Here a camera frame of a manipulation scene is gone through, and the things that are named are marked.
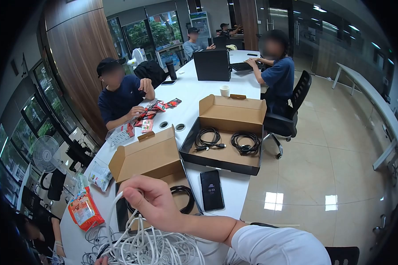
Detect white snack packet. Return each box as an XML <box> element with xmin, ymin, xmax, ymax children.
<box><xmin>88</xmin><ymin>161</ymin><xmax>113</xmax><ymax>193</ymax></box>

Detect clear plastic box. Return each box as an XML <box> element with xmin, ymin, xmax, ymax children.
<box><xmin>105</xmin><ymin>123</ymin><xmax>136</xmax><ymax>147</ymax></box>

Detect person's right hand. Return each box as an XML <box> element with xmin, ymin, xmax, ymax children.
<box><xmin>119</xmin><ymin>175</ymin><xmax>187</xmax><ymax>232</ymax></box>

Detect pile of red sachets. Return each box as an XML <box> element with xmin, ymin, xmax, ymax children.
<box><xmin>133</xmin><ymin>98</ymin><xmax>182</xmax><ymax>134</ymax></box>

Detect black smartphone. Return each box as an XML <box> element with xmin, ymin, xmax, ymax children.
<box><xmin>200</xmin><ymin>170</ymin><xmax>226</xmax><ymax>212</ymax></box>

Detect long white side table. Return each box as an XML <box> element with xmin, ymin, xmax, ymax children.
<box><xmin>331</xmin><ymin>62</ymin><xmax>398</xmax><ymax>171</ymax></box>

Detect red snack packet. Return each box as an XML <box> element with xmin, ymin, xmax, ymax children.
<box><xmin>68</xmin><ymin>186</ymin><xmax>105</xmax><ymax>232</ymax></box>

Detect pile of white cables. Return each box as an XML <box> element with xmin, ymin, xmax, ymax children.
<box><xmin>81</xmin><ymin>217</ymin><xmax>219</xmax><ymax>265</ymax></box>

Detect black tumbler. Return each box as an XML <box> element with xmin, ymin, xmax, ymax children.
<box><xmin>165</xmin><ymin>59</ymin><xmax>178</xmax><ymax>81</ymax></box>

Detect white desk fan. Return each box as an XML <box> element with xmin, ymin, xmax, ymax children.
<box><xmin>127</xmin><ymin>48</ymin><xmax>148</xmax><ymax>71</ymax></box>

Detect person's right thumb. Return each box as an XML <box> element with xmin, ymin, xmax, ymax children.
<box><xmin>119</xmin><ymin>186</ymin><xmax>144</xmax><ymax>216</ymax></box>

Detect black backpack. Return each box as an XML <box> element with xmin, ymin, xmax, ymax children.
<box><xmin>133</xmin><ymin>60</ymin><xmax>168</xmax><ymax>89</ymax></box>

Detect single white cable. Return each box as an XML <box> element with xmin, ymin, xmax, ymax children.
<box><xmin>107</xmin><ymin>189</ymin><xmax>147</xmax><ymax>240</ymax></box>

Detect black office chair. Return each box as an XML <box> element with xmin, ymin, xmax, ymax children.
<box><xmin>263</xmin><ymin>70</ymin><xmax>312</xmax><ymax>160</ymax></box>

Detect white standing fan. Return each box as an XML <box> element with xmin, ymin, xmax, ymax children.
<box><xmin>32</xmin><ymin>135</ymin><xmax>67</xmax><ymax>177</ymax></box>

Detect open cardboard box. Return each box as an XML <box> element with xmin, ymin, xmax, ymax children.
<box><xmin>179</xmin><ymin>94</ymin><xmax>268</xmax><ymax>176</ymax></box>
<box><xmin>108</xmin><ymin>125</ymin><xmax>203</xmax><ymax>233</ymax></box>

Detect black laptop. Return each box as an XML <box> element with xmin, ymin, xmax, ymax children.
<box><xmin>208</xmin><ymin>35</ymin><xmax>228</xmax><ymax>50</ymax></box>

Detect black keyboard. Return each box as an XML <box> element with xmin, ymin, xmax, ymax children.
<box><xmin>230</xmin><ymin>62</ymin><xmax>263</xmax><ymax>72</ymax></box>

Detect coiled black cable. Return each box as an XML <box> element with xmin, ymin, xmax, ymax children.
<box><xmin>194</xmin><ymin>127</ymin><xmax>227</xmax><ymax>152</ymax></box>
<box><xmin>230</xmin><ymin>131</ymin><xmax>261</xmax><ymax>156</ymax></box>
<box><xmin>126</xmin><ymin>185</ymin><xmax>196</xmax><ymax>216</ymax></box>

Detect person's right fingers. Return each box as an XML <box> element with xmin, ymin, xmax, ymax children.
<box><xmin>124</xmin><ymin>175</ymin><xmax>155</xmax><ymax>192</ymax></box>

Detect black computer case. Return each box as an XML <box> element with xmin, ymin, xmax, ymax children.
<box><xmin>192</xmin><ymin>49</ymin><xmax>232</xmax><ymax>82</ymax></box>

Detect glass door fridge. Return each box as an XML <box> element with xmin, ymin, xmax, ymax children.
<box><xmin>189</xmin><ymin>11</ymin><xmax>212</xmax><ymax>47</ymax></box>

